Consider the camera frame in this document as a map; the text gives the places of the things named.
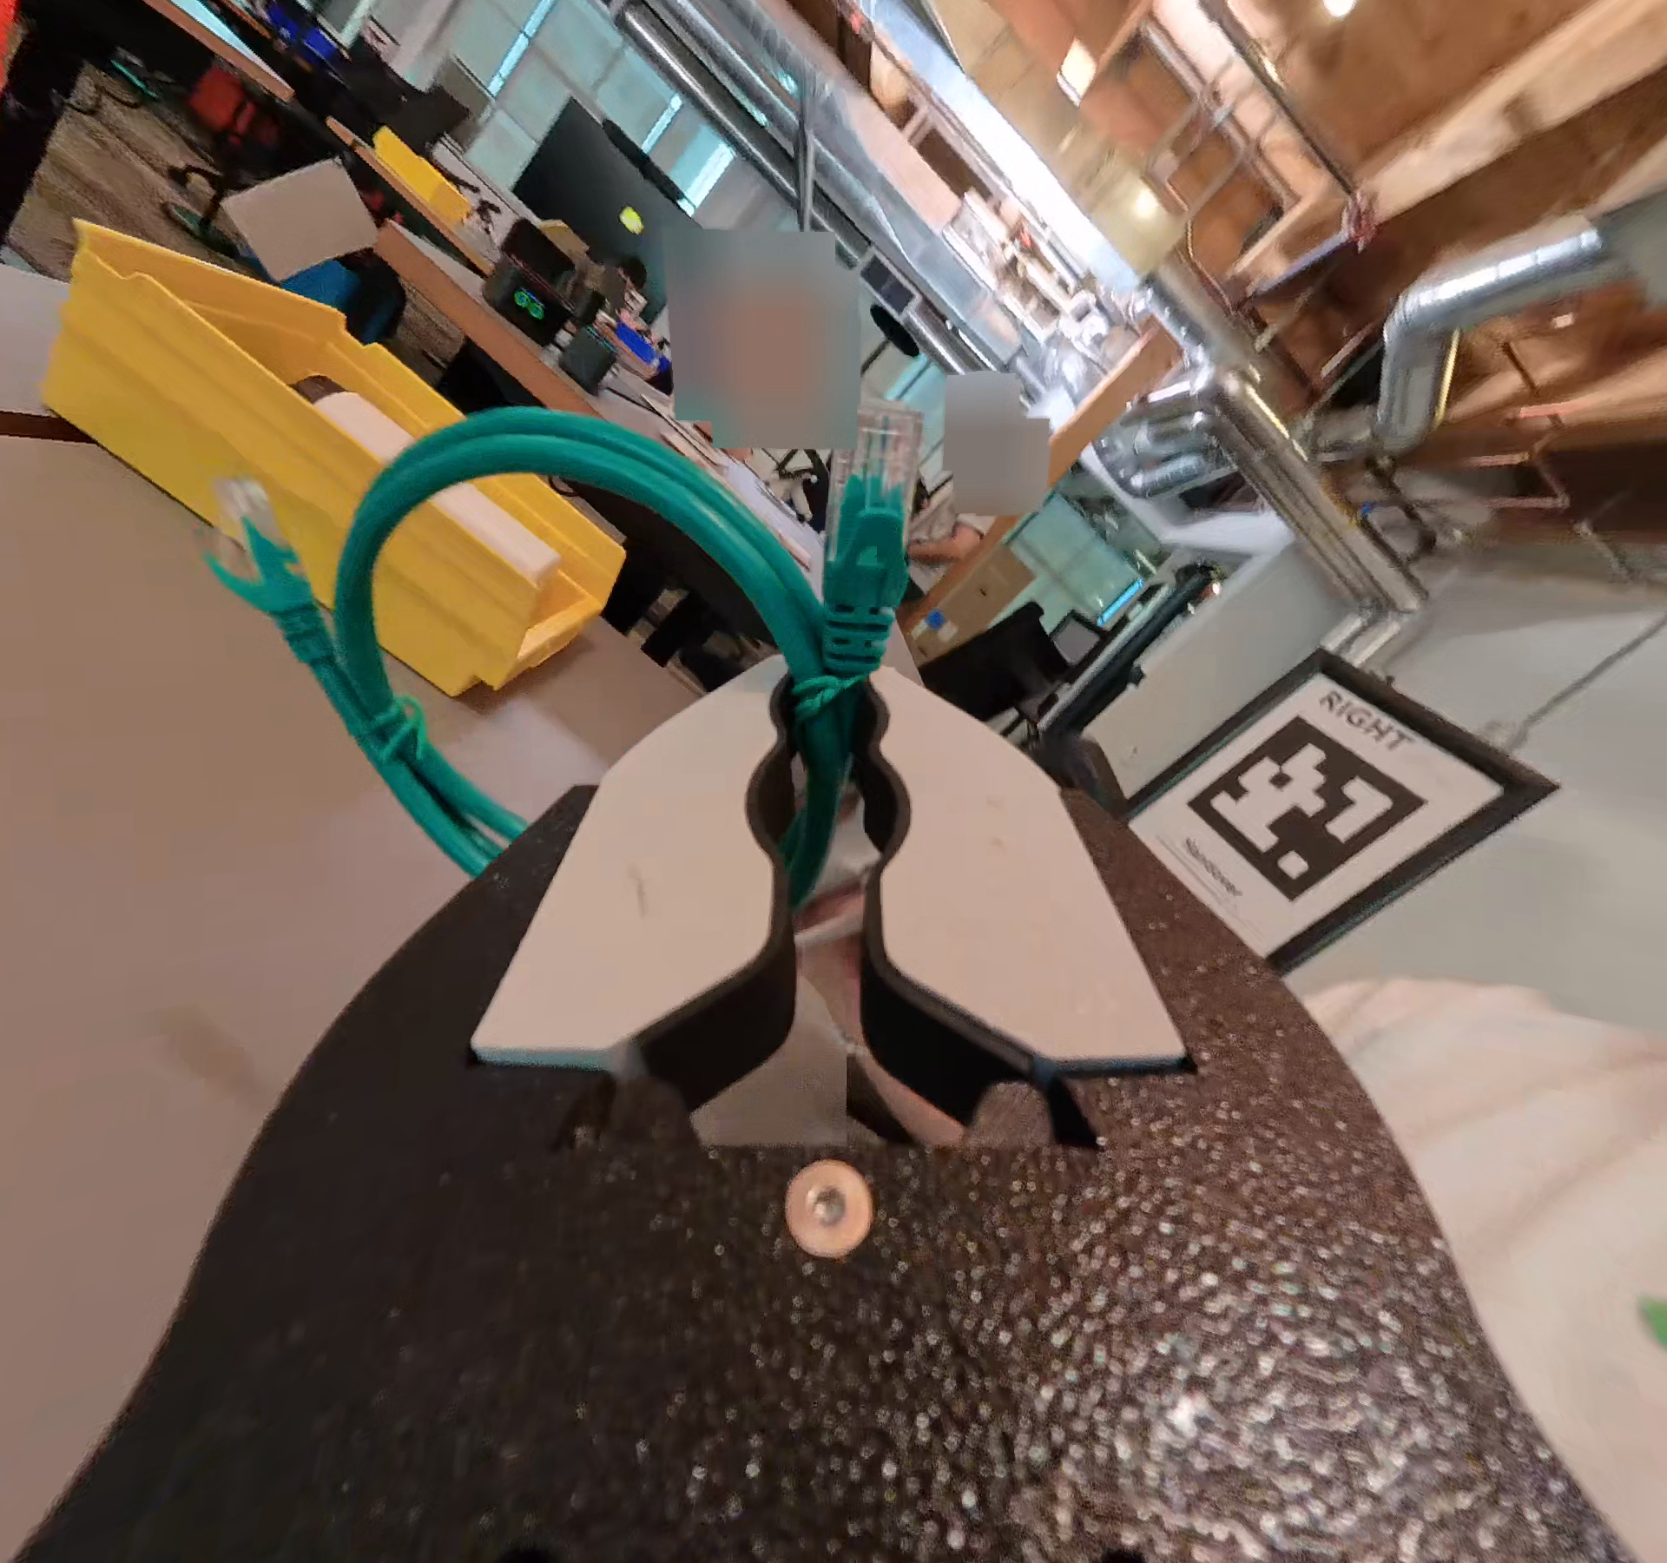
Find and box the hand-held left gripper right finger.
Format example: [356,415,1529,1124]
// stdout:
[858,670,1192,1124]

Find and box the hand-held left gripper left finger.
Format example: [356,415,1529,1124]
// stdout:
[474,679,805,1110]

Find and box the white cylinder with black cap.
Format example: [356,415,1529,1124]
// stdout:
[313,391,565,591]

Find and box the green cable coil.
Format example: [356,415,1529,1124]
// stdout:
[214,405,927,909]

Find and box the yellow plastic bin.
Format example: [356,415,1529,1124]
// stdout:
[38,224,625,697]
[364,128,479,226]

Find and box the framed marker poster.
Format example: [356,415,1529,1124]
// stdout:
[1125,653,1558,971]

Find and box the grey desk with wooden edge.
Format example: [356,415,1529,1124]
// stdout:
[377,224,790,579]

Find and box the black clock with green display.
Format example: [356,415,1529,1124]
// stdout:
[482,262,576,345]

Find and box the black television screen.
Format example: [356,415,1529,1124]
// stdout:
[515,102,693,252]

